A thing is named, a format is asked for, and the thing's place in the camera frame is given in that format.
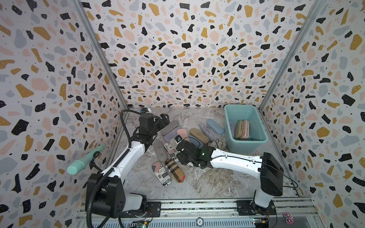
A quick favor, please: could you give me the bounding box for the small pink hard glasses case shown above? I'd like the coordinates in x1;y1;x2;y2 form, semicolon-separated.
241;120;250;140

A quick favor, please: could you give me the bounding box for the tan fabric glasses case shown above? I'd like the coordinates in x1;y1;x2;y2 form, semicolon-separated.
234;120;244;140
190;128;210;144

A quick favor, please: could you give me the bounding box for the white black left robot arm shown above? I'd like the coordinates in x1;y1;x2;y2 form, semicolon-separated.
85;112;170;220

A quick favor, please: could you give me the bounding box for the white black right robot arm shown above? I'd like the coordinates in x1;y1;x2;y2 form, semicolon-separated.
176;140;284;209

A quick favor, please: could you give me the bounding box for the newspaper flag print glasses case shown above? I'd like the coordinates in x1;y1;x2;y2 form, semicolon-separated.
163;142;177;160

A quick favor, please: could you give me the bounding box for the long lilac fabric glasses case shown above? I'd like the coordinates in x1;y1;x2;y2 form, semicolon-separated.
163;129;178;143

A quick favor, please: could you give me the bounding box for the long pink hard glasses case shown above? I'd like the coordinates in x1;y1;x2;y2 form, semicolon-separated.
177;128;190;142

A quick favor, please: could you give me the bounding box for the plaid tartan glasses case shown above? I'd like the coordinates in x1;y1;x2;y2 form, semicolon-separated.
164;159;185;183

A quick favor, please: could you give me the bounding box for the dark grey fabric glasses case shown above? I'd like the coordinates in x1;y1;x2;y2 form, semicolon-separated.
153;140;168;162

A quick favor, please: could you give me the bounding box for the front newspaper flag glasses case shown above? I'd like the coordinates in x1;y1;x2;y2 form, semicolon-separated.
152;161;172;186

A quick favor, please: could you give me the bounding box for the world map print glasses case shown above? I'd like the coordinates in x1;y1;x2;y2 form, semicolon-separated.
215;139;228;151

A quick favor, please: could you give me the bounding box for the light blue fabric glasses case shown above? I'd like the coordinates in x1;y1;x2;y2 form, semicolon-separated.
206;118;224;135

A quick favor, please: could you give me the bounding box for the teal plastic storage box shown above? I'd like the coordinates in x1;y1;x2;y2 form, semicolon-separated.
224;104;268;155

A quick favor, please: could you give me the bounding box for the mint green handheld microphone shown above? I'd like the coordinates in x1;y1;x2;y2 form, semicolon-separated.
67;145;105;175

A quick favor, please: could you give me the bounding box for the pink toy car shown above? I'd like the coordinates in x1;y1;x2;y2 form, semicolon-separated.
283;212;294;225

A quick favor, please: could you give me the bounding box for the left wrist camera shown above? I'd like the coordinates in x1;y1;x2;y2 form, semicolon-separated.
140;107;152;114

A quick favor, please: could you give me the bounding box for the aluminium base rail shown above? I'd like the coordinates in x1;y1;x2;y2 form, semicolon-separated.
75;197;321;228

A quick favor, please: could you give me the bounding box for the aluminium wall frame strip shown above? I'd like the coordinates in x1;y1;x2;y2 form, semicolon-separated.
71;0;128;110

